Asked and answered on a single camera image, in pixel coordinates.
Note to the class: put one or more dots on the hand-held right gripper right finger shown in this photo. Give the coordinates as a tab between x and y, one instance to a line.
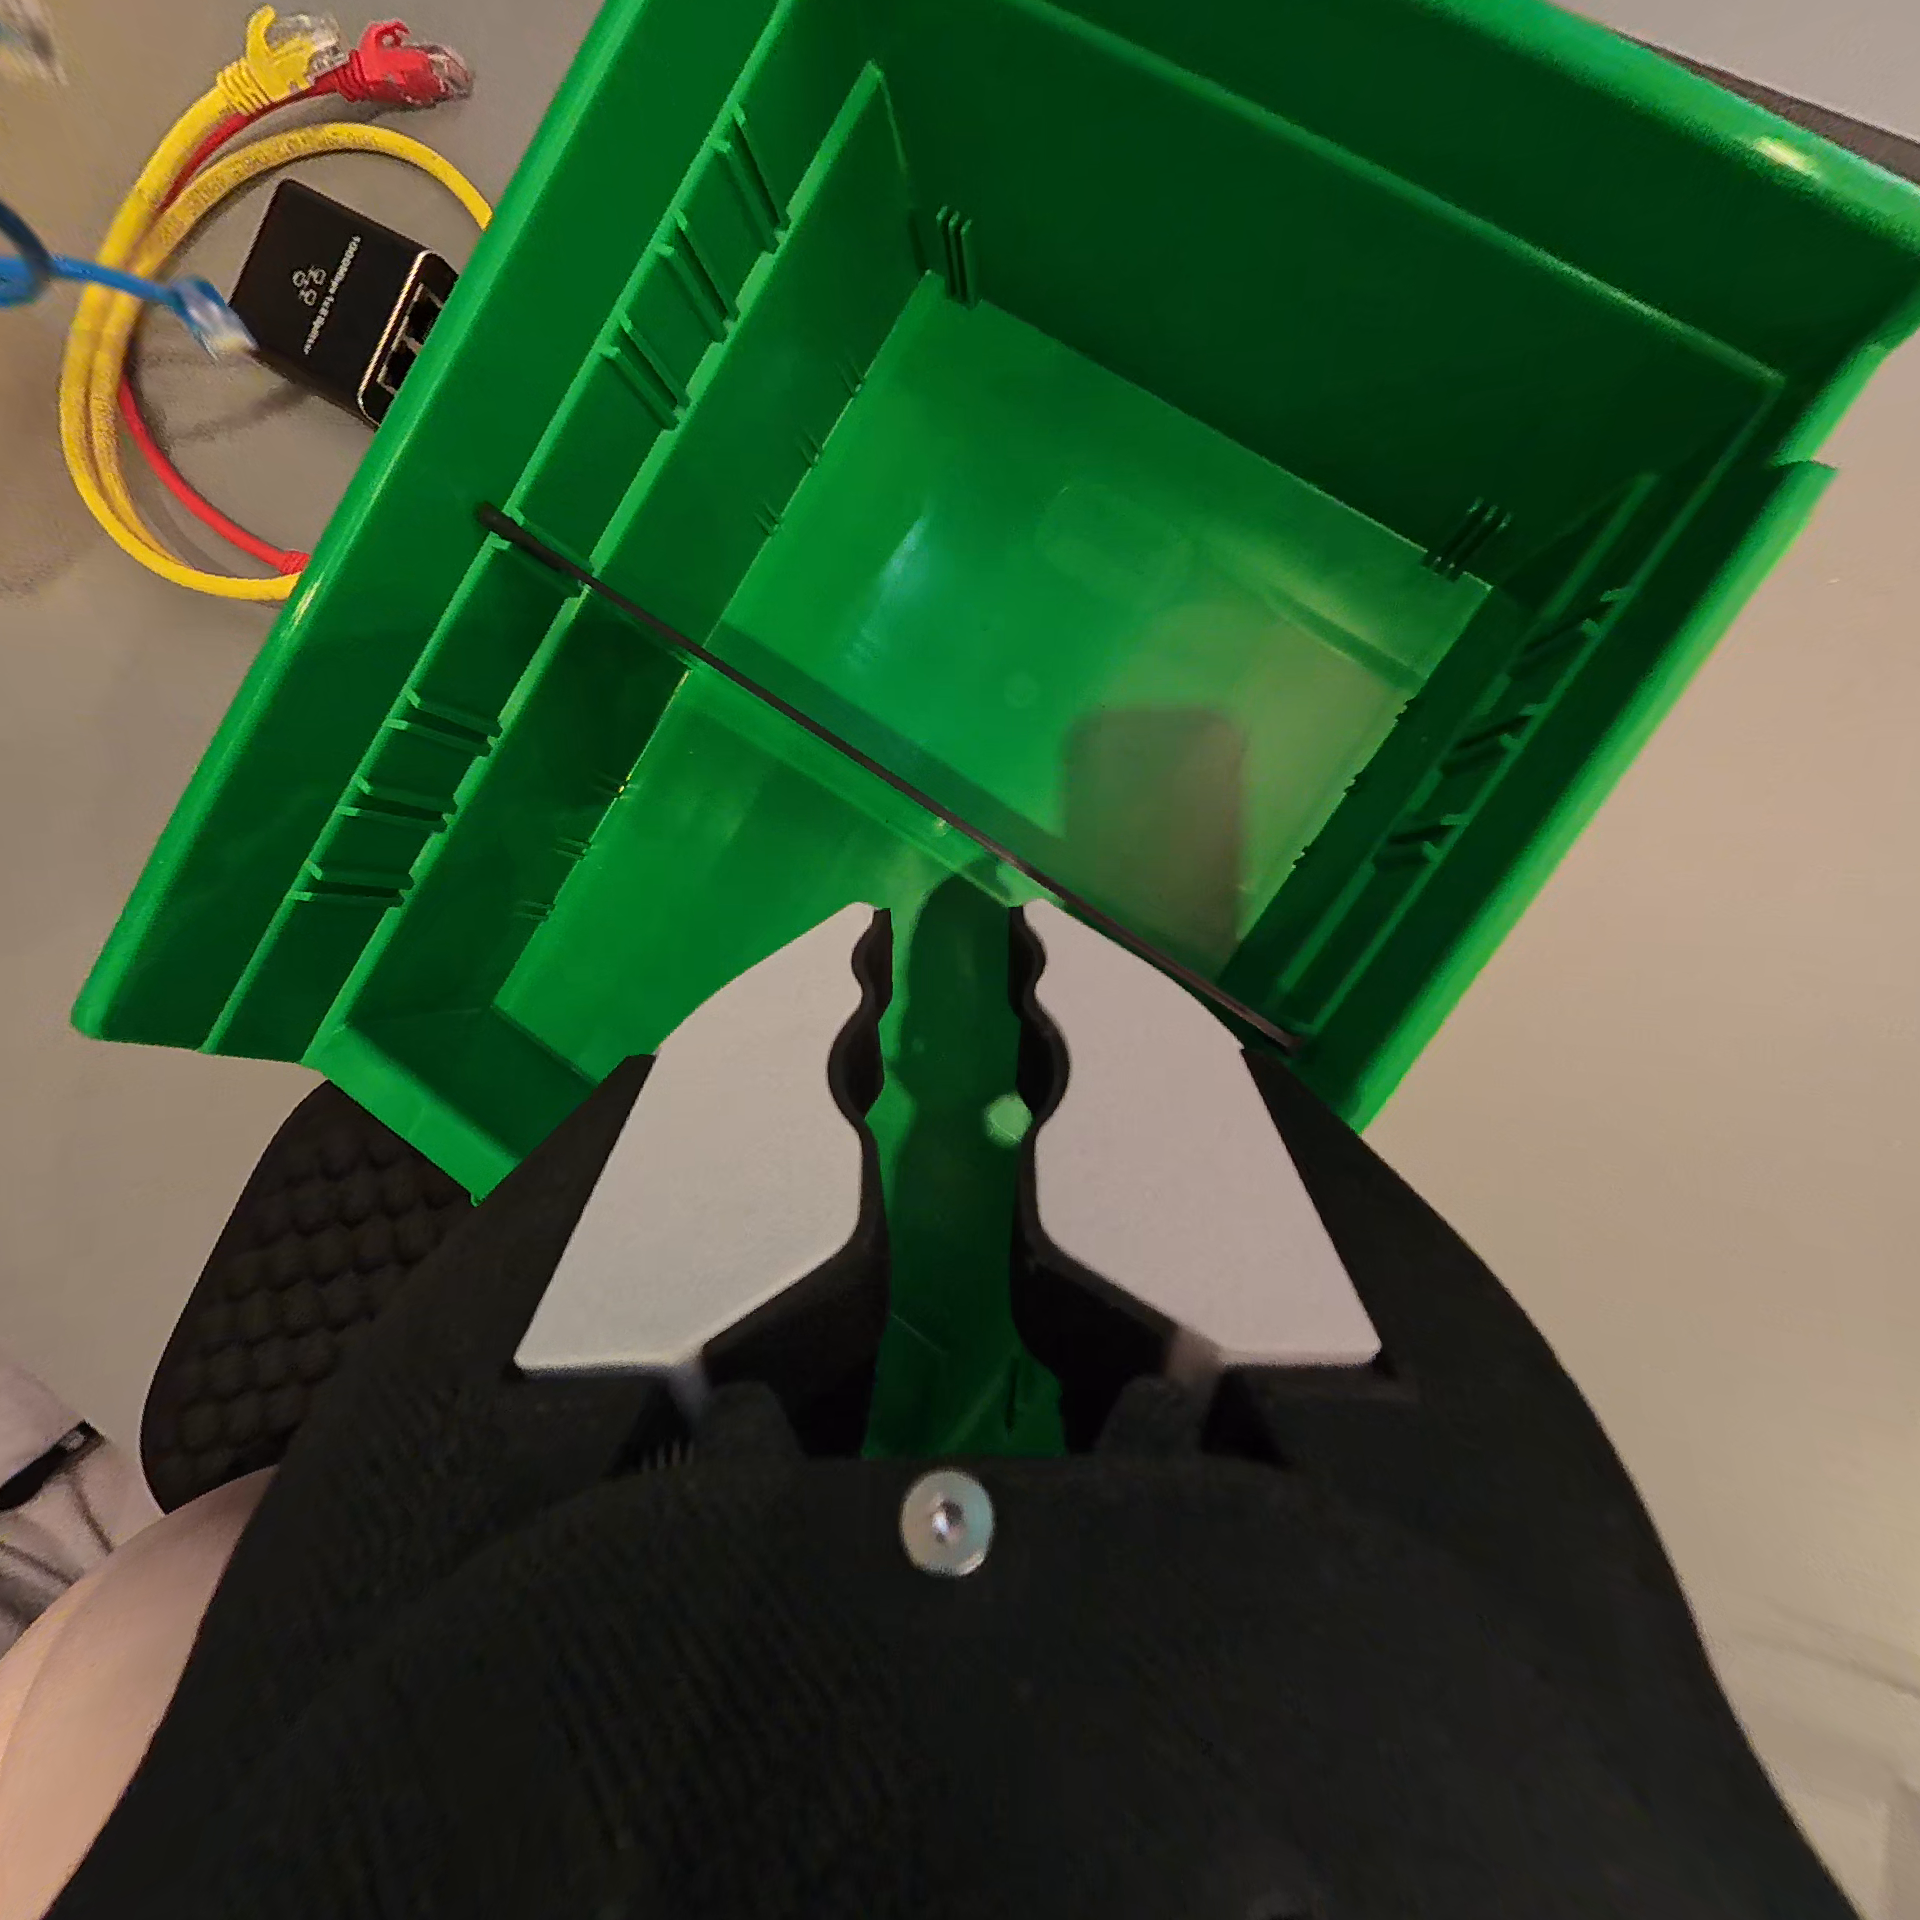
1184	1201

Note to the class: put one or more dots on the person's leg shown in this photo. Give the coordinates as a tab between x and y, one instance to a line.
107	1694

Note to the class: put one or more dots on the dark flat pad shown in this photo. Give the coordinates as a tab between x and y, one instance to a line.
1861	128

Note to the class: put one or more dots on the black ethernet splitter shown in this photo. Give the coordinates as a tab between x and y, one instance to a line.
324	294

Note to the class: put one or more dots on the green plastic bin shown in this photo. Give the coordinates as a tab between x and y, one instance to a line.
1202	299

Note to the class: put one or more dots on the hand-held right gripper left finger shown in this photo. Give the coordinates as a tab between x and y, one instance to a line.
706	1201

